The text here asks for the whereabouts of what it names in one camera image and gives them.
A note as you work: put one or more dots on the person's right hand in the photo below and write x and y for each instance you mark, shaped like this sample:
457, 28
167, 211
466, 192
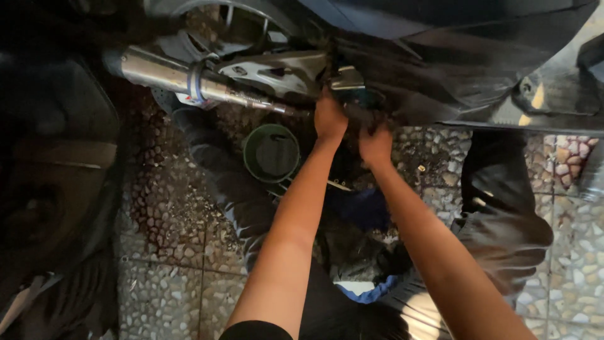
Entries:
375, 147

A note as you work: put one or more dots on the person's left hand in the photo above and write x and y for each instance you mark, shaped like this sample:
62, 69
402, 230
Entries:
330, 119

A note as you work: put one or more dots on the person's left fingers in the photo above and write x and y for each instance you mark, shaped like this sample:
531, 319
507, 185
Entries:
326, 97

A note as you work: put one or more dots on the person's right fingers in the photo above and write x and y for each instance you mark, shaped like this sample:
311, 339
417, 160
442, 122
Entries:
377, 130

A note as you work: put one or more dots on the silver motorcycle footpeg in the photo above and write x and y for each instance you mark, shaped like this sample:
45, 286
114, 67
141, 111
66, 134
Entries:
347, 78

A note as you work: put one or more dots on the thin metal tool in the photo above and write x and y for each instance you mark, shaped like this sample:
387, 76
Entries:
337, 184

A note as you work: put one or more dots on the green plastic bucket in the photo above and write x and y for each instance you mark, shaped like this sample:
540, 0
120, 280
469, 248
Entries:
271, 153

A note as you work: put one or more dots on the dark blue cloth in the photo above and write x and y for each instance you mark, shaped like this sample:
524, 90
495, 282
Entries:
361, 207

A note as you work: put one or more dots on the black motorcycle body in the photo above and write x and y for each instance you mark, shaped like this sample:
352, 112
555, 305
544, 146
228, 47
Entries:
472, 66

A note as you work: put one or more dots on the motorcycle rear wheel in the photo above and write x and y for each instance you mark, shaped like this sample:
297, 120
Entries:
226, 23

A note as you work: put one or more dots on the chrome motorcycle exhaust pipe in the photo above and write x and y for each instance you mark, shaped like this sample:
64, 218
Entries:
188, 80

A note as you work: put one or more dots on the person's black trousers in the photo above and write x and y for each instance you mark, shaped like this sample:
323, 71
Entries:
500, 226

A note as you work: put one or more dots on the person's black shirt sleeve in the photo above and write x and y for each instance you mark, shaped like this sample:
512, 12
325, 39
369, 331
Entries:
257, 330

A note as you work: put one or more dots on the dark parked motorcycle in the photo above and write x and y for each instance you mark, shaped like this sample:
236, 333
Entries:
52, 179

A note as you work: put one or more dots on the grey metal swingarm bracket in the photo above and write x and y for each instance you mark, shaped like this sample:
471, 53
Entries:
278, 71

